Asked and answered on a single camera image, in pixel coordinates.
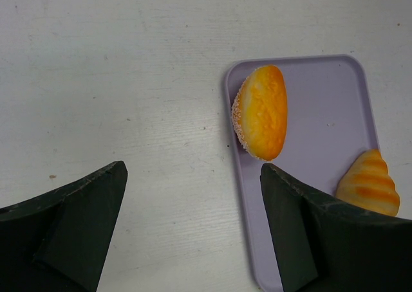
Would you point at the lilac plastic tray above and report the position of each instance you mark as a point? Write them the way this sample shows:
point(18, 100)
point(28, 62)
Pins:
point(330, 123)

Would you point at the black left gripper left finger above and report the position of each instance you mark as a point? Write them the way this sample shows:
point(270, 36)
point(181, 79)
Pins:
point(59, 240)

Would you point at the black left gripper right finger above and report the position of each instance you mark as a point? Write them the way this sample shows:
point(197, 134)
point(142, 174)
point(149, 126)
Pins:
point(324, 244)

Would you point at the small round orange bun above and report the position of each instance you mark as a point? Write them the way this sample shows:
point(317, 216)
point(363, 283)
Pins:
point(259, 113)

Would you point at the fake croissant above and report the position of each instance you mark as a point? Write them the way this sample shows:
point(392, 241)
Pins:
point(367, 184)

